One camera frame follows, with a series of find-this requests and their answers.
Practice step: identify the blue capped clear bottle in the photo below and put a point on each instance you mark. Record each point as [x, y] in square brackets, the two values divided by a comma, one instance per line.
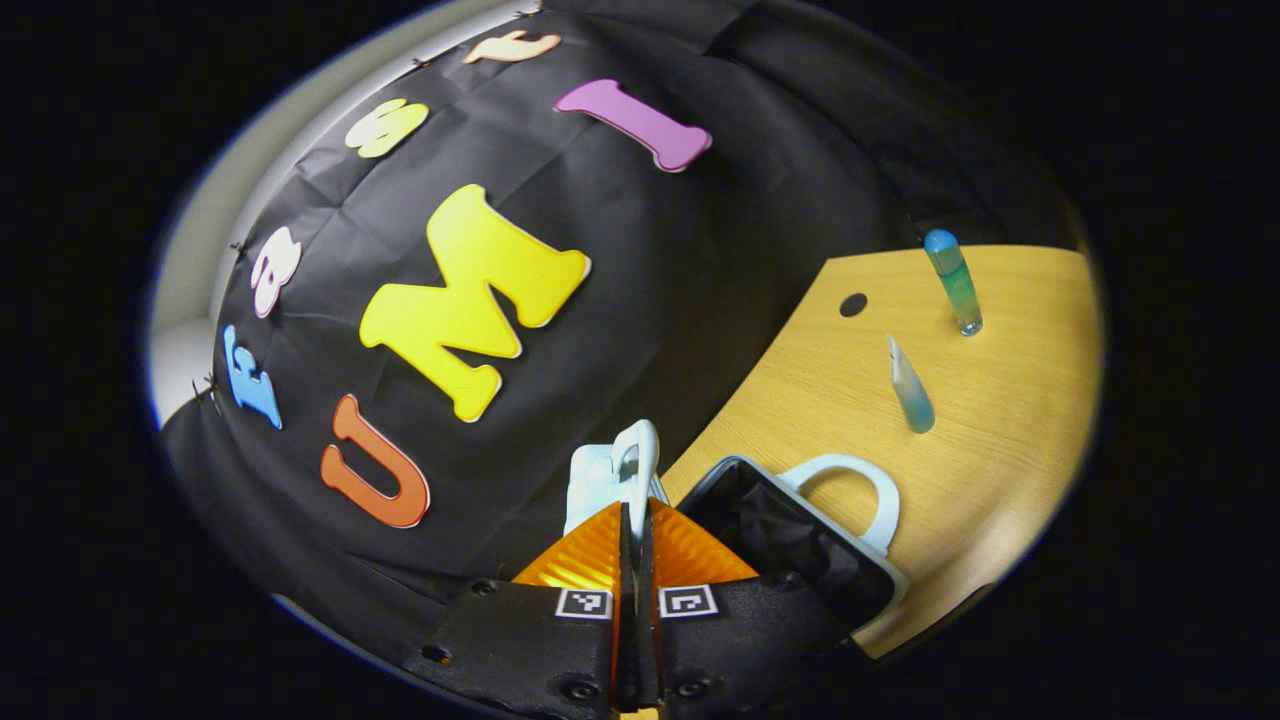
[955, 280]

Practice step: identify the white teal skin care tube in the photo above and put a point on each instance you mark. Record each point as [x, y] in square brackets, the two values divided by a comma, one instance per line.
[910, 395]

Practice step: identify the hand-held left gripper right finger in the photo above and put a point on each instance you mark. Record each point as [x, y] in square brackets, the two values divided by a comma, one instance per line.
[740, 640]

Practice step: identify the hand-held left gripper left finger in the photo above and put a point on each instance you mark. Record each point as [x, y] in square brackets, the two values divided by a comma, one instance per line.
[540, 640]

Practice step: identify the black binder clip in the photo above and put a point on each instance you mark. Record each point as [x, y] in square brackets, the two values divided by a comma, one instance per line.
[238, 250]
[526, 12]
[207, 386]
[420, 63]

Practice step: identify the light blue suitcase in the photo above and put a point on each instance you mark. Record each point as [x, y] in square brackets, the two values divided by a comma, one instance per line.
[600, 475]

